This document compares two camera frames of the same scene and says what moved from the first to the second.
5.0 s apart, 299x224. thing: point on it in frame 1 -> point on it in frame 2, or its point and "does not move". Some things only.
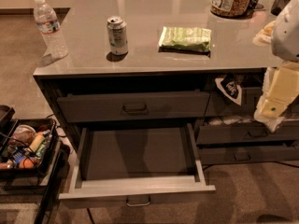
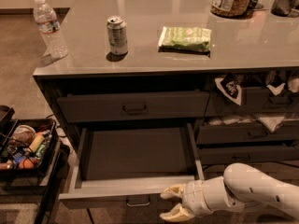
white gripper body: (286, 35) -> (195, 196)
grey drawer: (137, 165) does not move
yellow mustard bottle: (36, 141) does not move
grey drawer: (246, 133) does not move
